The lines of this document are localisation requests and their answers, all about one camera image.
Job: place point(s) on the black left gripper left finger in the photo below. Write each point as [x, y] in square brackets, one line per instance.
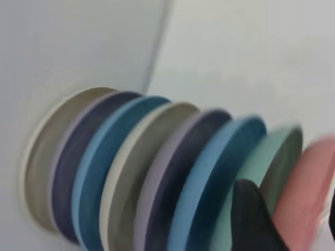
[251, 222]

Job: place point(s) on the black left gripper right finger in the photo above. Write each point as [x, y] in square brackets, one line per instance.
[333, 217]

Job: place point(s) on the pink plate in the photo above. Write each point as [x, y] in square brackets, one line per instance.
[301, 196]

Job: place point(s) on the green plate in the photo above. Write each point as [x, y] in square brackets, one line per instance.
[251, 162]

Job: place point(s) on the blue plate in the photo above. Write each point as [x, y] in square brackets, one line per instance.
[204, 177]
[91, 170]

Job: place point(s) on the purple plate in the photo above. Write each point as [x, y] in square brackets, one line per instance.
[70, 170]
[167, 170]

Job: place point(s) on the beige plate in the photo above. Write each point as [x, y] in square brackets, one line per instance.
[44, 162]
[125, 177]

